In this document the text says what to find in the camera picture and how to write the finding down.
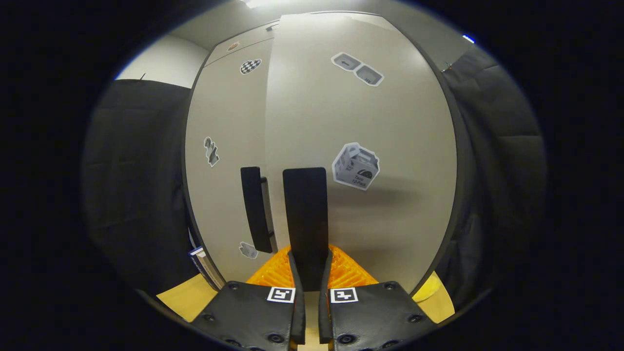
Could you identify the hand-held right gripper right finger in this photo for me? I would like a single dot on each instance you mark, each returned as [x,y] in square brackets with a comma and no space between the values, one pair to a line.
[325,317]

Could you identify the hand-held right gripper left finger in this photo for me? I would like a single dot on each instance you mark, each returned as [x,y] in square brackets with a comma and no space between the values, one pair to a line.
[298,317]

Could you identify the grey cabinet door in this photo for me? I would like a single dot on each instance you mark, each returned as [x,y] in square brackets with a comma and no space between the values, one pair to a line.
[390,224]
[224,112]

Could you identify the grey double-door shoe cabinet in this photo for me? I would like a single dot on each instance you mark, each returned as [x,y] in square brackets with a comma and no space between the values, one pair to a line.
[459,185]

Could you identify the pale yellow object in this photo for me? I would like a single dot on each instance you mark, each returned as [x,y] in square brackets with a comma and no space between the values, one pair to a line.
[428,288]

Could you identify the dark blue book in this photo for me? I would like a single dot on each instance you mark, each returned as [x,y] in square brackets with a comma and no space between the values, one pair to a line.
[201,267]

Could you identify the black backdrop cloth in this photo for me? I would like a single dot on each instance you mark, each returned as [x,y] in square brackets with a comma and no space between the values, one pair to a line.
[136,185]

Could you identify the small ceiling light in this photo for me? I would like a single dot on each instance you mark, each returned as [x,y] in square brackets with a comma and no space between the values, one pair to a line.
[468,38]

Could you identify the long ceiling light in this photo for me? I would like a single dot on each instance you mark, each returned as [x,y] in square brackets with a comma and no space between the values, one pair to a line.
[258,3]

